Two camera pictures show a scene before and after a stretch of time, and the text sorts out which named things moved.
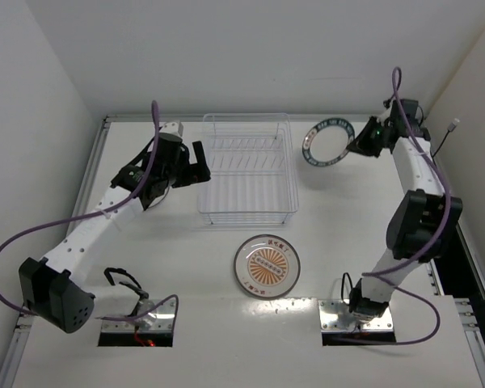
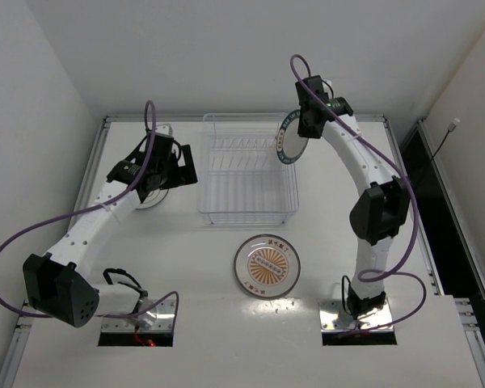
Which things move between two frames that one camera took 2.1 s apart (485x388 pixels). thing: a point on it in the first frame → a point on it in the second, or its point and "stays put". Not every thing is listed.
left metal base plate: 160,319 stays put
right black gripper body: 366,138 → 307,122
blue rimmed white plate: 326,141 → 291,147
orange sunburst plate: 267,266 stays put
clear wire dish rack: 250,163 stays put
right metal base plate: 335,315 stays put
